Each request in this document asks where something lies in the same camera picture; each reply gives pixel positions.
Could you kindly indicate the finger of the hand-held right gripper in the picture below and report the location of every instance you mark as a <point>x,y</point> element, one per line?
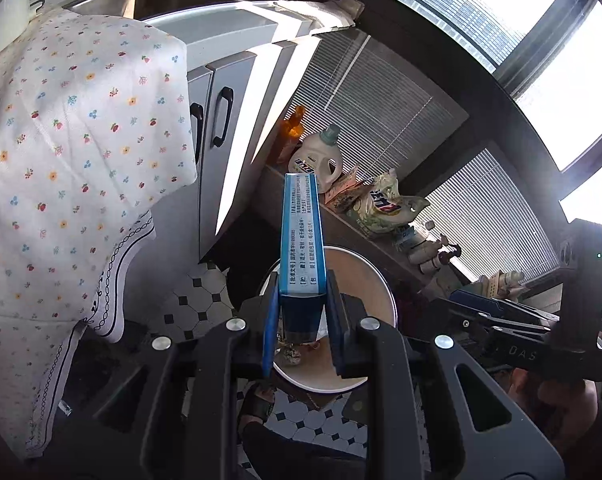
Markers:
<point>516,342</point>
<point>501,305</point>

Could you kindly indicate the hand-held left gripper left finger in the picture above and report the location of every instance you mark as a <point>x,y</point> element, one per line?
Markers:
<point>269,330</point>

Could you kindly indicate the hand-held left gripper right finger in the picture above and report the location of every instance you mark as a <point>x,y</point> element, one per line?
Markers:
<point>335,325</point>

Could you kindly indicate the round white paper bucket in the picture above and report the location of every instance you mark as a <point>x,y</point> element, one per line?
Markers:
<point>361,300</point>

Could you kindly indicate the blue medicine box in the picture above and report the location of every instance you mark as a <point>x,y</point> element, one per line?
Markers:
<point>301,240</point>

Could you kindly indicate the person's right hand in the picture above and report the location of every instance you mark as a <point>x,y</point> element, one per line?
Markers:
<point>561,405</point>

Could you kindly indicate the crumpled foil scraps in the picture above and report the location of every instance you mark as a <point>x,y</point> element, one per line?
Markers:
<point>290,352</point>

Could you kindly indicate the person's foot in sandal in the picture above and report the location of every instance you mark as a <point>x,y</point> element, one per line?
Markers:
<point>258,405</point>

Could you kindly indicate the small white pump bottles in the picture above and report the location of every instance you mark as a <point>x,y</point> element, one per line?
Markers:
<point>428,247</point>

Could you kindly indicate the person's leg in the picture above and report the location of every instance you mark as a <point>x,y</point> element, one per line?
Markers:
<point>306,455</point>

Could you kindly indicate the detergent refill pouch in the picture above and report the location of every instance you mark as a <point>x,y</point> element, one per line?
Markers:
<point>388,205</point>

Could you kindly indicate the printed snack packet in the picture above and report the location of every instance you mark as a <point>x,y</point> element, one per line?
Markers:
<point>348,190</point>

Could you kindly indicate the white cloth with black trim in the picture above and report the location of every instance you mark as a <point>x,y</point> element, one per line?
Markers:
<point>126,270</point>

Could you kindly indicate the white laundry detergent bottle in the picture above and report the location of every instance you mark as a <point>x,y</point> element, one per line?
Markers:
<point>318,162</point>

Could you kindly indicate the grey cabinet door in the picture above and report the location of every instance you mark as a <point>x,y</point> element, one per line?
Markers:
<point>198,130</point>
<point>231,145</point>

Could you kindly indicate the orange bottle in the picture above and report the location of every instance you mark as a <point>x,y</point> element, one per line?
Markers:
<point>291,135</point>

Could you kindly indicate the floral white tablecloth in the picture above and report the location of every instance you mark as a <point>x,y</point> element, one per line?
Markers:
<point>81,160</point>

